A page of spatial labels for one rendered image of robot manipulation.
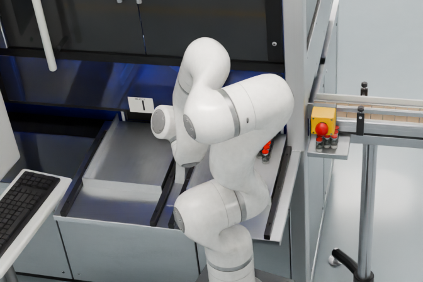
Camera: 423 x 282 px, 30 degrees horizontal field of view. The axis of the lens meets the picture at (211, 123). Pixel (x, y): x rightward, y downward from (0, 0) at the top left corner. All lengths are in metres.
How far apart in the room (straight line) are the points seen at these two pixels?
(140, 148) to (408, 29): 2.60
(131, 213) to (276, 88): 0.98
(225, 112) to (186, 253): 1.57
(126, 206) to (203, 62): 0.94
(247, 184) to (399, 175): 2.12
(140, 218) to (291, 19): 0.73
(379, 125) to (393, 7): 2.56
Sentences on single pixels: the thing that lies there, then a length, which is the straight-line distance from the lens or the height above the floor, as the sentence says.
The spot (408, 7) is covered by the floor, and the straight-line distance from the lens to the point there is 5.11.
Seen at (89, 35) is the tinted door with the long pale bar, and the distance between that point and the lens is 2.51.
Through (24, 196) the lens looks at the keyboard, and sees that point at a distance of 2.63.
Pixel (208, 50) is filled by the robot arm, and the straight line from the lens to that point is 1.60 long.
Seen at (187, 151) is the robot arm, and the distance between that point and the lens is 1.88.
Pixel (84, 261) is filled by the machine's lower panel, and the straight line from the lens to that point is 3.24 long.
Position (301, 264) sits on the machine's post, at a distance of 2.93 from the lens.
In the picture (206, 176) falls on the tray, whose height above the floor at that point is 0.88.
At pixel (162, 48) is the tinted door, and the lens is 2.44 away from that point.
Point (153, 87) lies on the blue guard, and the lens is 2.53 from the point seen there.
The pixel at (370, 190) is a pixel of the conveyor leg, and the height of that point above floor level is 0.61.
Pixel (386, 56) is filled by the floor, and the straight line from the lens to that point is 4.62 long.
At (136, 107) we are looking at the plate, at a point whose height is 1.01.
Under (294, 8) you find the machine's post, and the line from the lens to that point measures 2.26.
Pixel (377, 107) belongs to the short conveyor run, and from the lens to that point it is 2.66.
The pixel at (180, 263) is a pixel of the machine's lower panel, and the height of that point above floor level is 0.27.
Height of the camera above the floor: 2.52
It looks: 37 degrees down
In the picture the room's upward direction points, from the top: 6 degrees counter-clockwise
